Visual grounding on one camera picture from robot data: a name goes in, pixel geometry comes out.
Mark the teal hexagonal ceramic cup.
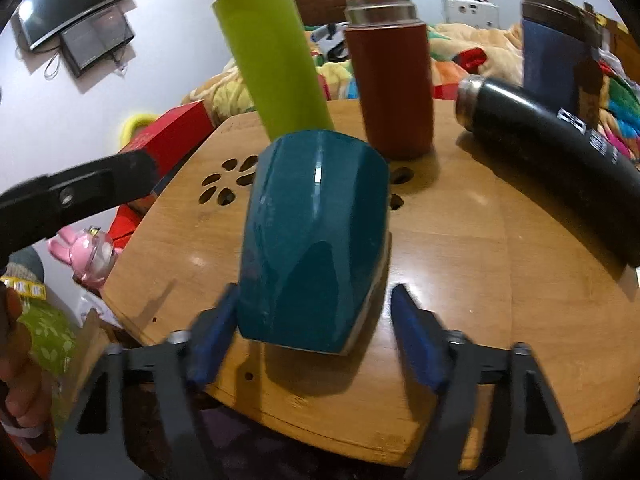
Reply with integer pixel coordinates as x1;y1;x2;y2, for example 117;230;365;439
238;130;390;354

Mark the black thermos lying down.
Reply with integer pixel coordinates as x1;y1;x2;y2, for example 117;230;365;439
454;75;639;268

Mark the person's left hand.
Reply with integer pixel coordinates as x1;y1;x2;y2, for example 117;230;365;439
1;288;52;428

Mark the pink rabbit toy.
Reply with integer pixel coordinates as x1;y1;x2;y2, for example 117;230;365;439
47;226;122;289

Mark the yellow foam tube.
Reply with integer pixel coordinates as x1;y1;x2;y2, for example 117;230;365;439
119;113;158;148

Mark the red gift box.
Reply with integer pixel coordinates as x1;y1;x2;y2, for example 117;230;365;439
119;101;214;178

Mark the lime green bottle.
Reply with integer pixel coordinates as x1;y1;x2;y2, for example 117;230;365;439
213;0;334;140

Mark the colourful patchwork blanket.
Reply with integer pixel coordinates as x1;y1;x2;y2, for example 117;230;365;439
182;24;639;162

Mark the red brown thermos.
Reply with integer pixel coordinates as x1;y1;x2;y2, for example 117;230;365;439
344;0;434;160

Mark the grey black garment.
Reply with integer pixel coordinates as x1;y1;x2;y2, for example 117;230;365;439
310;22;349;63

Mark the navy travel mug brown lid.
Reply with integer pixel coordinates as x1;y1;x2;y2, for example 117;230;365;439
522;0;603;129

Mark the white suitcase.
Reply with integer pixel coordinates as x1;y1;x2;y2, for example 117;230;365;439
442;0;499;28

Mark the small wall monitor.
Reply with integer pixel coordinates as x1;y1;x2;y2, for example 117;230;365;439
60;6;134;78

